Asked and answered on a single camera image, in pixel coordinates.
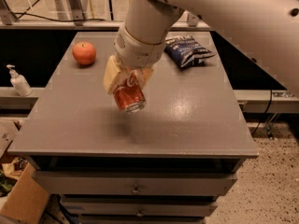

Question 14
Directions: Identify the top drawer knob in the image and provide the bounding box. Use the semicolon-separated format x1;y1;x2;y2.
131;186;141;195

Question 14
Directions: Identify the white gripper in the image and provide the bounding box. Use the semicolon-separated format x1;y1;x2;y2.
103;24;165;94

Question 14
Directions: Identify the blue chip bag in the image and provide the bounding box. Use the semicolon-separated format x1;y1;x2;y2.
164;35;215;68

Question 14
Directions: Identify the red coke can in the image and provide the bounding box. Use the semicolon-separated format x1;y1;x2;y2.
113;72;146;114

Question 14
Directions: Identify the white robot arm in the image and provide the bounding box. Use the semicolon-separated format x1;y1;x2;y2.
114;0;299;96

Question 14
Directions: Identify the drawer knob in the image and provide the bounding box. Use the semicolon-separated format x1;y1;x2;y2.
131;186;141;195
136;209;144;217

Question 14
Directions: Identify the cardboard box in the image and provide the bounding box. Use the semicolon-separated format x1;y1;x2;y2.
0;120;50;224

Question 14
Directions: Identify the grey drawer cabinet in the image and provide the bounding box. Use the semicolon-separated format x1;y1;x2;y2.
9;32;258;224

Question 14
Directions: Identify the white pump soap bottle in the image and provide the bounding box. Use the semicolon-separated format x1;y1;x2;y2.
7;64;32;97

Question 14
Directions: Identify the red apple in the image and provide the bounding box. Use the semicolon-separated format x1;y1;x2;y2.
72;42;96;65

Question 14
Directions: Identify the black cable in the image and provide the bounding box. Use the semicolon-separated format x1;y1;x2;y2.
12;11;107;22

